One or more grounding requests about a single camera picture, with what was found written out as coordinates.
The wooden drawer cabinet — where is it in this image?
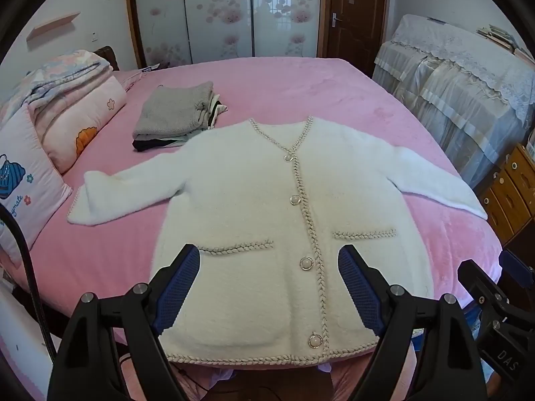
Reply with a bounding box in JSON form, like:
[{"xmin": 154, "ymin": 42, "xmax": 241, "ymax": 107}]
[{"xmin": 476, "ymin": 142, "xmax": 535, "ymax": 247}]

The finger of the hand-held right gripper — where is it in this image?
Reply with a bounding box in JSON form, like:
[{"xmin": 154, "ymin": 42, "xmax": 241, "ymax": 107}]
[
  {"xmin": 457, "ymin": 259, "xmax": 508, "ymax": 303},
  {"xmin": 499, "ymin": 250, "xmax": 535, "ymax": 291}
]

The black cable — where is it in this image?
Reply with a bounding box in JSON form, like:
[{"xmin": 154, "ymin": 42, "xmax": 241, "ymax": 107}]
[{"xmin": 0, "ymin": 205, "xmax": 59, "ymax": 364}]

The pink pillow with orange shell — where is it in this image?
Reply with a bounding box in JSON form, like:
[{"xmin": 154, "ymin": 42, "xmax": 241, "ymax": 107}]
[{"xmin": 27, "ymin": 76, "xmax": 128, "ymax": 176}]

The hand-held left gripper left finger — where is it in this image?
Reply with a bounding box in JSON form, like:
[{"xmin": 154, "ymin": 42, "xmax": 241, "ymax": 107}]
[{"xmin": 49, "ymin": 244, "xmax": 201, "ymax": 401}]

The white pillow with blue print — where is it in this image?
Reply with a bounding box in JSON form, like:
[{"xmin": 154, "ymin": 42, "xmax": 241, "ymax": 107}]
[{"xmin": 0, "ymin": 104, "xmax": 74, "ymax": 266}]

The lace-covered furniture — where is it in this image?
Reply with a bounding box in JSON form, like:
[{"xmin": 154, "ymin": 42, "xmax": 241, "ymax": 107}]
[{"xmin": 372, "ymin": 14, "xmax": 535, "ymax": 188}]

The white fuzzy braided-trim cardigan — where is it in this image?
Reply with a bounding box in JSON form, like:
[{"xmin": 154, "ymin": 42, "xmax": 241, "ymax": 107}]
[{"xmin": 67, "ymin": 116, "xmax": 489, "ymax": 368}]

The floral sliding-door wardrobe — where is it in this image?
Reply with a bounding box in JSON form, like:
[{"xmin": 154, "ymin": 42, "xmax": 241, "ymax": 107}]
[{"xmin": 124, "ymin": 0, "xmax": 331, "ymax": 70}]

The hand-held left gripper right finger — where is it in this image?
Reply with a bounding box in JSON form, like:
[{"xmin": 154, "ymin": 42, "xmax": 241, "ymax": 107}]
[{"xmin": 337, "ymin": 244, "xmax": 488, "ymax": 401}]

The cream folded garment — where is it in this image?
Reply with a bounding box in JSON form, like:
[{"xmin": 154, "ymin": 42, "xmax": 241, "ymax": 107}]
[{"xmin": 184, "ymin": 94, "xmax": 229, "ymax": 143}]

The stack of books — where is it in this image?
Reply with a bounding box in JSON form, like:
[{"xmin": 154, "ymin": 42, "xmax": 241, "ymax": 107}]
[{"xmin": 476, "ymin": 24, "xmax": 535, "ymax": 57}]

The pink wall shelf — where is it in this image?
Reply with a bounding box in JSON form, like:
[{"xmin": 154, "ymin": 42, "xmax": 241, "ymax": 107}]
[{"xmin": 26, "ymin": 12, "xmax": 81, "ymax": 42}]

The folded floral quilt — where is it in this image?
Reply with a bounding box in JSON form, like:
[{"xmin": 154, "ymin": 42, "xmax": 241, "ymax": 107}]
[{"xmin": 0, "ymin": 49, "xmax": 113, "ymax": 122}]

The brown wooden door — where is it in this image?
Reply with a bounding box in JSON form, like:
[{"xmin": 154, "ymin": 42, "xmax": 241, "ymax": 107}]
[{"xmin": 322, "ymin": 0, "xmax": 389, "ymax": 79}]

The pink plush bed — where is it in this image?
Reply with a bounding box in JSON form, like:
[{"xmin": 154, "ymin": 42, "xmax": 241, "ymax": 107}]
[{"xmin": 0, "ymin": 56, "xmax": 504, "ymax": 401}]

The grey folded knit sweater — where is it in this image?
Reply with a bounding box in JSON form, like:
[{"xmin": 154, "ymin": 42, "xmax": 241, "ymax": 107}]
[{"xmin": 133, "ymin": 81, "xmax": 216, "ymax": 140}]

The black folded garment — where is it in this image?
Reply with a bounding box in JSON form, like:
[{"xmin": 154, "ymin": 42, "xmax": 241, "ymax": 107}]
[{"xmin": 133, "ymin": 136, "xmax": 185, "ymax": 153}]

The dark wooden headboard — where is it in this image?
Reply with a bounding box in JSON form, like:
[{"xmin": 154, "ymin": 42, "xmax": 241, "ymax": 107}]
[{"xmin": 93, "ymin": 46, "xmax": 120, "ymax": 72}]

